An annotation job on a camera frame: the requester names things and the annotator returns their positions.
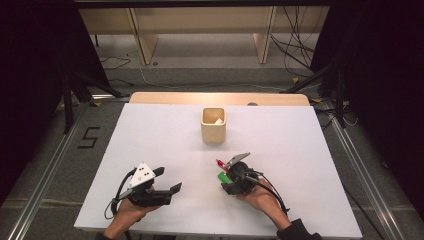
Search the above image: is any beige square pen holder cup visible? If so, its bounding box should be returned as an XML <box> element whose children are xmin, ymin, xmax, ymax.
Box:
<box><xmin>200</xmin><ymin>107</ymin><xmax>228</xmax><ymax>145</ymax></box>

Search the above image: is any bundle of black cables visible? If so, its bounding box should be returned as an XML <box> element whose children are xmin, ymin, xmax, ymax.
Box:
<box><xmin>269</xmin><ymin>5</ymin><xmax>321</xmax><ymax>78</ymax></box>

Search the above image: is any light wooden table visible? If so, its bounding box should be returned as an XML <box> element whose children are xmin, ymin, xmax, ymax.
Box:
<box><xmin>129</xmin><ymin>92</ymin><xmax>310</xmax><ymax>107</ymax></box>

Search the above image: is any thick black floor cable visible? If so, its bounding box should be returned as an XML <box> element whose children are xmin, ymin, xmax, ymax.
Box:
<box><xmin>343</xmin><ymin>186</ymin><xmax>388</xmax><ymax>240</ymax></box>

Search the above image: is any person's right hand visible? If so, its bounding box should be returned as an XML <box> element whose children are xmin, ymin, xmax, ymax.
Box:
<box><xmin>236</xmin><ymin>179</ymin><xmax>287</xmax><ymax>223</ymax></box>

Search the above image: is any light wooden shelf unit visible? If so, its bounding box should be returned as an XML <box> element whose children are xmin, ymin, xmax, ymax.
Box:
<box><xmin>78</xmin><ymin>5</ymin><xmax>331</xmax><ymax>66</ymax></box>

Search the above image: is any person's left hand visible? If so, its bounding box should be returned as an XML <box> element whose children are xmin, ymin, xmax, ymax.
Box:
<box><xmin>113</xmin><ymin>186</ymin><xmax>161</xmax><ymax>231</ymax></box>

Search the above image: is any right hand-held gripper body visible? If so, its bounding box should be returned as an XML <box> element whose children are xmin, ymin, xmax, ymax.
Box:
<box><xmin>220</xmin><ymin>152</ymin><xmax>266</xmax><ymax>197</ymax></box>

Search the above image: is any thin black floor cable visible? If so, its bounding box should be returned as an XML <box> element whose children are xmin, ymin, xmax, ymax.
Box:
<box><xmin>99</xmin><ymin>55</ymin><xmax>132</xmax><ymax>71</ymax></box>

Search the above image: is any metal floor rail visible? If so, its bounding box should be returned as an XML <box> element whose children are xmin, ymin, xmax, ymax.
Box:
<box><xmin>6</xmin><ymin>94</ymin><xmax>132</xmax><ymax>240</ymax></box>
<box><xmin>323</xmin><ymin>99</ymin><xmax>407</xmax><ymax>240</ymax></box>

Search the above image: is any black tripod stand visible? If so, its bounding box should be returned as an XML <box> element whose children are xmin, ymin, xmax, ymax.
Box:
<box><xmin>61</xmin><ymin>71</ymin><xmax>125</xmax><ymax>135</ymax></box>
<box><xmin>279</xmin><ymin>56</ymin><xmax>349</xmax><ymax>129</ymax></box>

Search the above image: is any small green block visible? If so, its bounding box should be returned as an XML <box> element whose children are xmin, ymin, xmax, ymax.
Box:
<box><xmin>217</xmin><ymin>171</ymin><xmax>234</xmax><ymax>185</ymax></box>

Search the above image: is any red pen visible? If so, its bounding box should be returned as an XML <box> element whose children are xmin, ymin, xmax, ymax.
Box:
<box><xmin>215</xmin><ymin>158</ymin><xmax>230</xmax><ymax>173</ymax></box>

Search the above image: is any right hand-held gripper cable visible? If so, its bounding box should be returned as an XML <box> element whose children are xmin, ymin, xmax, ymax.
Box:
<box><xmin>244</xmin><ymin>170</ymin><xmax>291</xmax><ymax>215</ymax></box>

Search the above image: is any black curtain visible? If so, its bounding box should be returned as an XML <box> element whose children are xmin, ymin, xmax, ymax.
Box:
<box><xmin>309</xmin><ymin>0</ymin><xmax>424</xmax><ymax>209</ymax></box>
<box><xmin>0</xmin><ymin>0</ymin><xmax>112</xmax><ymax>204</ymax></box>

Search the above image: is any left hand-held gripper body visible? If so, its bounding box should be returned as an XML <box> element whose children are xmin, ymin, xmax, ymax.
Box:
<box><xmin>117</xmin><ymin>162</ymin><xmax>174</xmax><ymax>208</ymax></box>

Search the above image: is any hand-held gripper cable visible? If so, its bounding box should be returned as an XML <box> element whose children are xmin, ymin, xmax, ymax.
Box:
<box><xmin>244</xmin><ymin>170</ymin><xmax>291</xmax><ymax>215</ymax></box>
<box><xmin>104</xmin><ymin>167</ymin><xmax>138</xmax><ymax>221</ymax></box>

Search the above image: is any left hand-held gripper cable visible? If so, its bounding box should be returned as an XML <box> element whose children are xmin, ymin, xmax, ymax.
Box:
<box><xmin>104</xmin><ymin>167</ymin><xmax>138</xmax><ymax>221</ymax></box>

